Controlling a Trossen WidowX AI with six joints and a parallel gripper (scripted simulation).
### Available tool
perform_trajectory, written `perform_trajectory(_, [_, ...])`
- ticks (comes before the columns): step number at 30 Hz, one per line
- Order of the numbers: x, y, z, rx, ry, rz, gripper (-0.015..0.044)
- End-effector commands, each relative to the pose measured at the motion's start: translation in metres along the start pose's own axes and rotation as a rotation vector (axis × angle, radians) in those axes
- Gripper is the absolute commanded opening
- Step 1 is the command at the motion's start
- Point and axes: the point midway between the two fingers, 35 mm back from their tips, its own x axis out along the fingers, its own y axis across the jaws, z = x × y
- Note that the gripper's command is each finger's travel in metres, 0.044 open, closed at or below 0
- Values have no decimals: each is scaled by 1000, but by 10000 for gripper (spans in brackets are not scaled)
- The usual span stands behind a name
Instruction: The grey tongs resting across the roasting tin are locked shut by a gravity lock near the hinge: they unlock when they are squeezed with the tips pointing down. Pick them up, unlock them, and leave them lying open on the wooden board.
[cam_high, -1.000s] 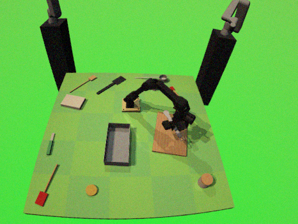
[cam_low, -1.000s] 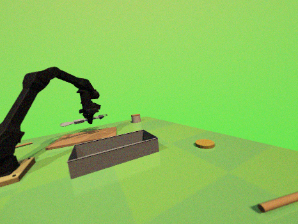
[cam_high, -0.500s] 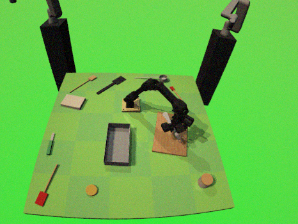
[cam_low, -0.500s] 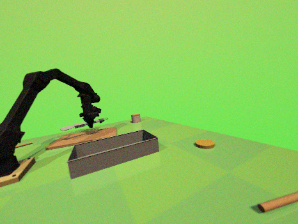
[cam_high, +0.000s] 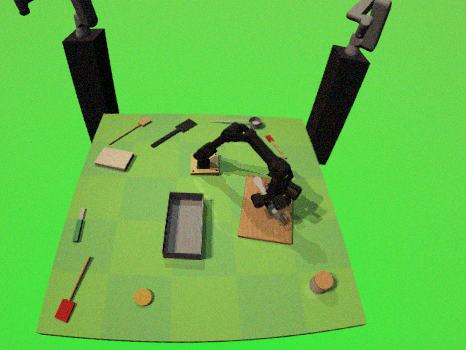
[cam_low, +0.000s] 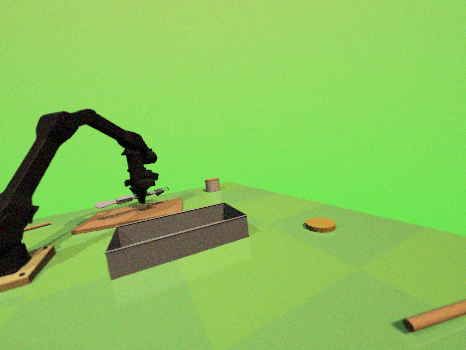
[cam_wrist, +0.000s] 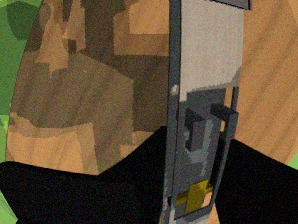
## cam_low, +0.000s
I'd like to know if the brown cylinder with orange top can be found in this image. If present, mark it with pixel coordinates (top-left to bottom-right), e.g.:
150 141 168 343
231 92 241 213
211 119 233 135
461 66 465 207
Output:
205 178 220 192

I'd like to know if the orange flat round disc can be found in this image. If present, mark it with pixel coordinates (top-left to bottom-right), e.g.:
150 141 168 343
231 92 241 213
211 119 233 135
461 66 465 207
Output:
305 217 336 233

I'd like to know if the grey rectangular metal tin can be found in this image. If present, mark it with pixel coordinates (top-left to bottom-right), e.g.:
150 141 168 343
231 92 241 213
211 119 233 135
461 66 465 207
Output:
104 202 249 280

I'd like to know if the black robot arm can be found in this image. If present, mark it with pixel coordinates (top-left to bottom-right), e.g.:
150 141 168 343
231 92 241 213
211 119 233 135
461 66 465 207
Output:
0 109 157 277

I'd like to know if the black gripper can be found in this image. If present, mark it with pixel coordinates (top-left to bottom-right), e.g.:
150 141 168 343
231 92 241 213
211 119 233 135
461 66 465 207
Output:
124 165 155 204

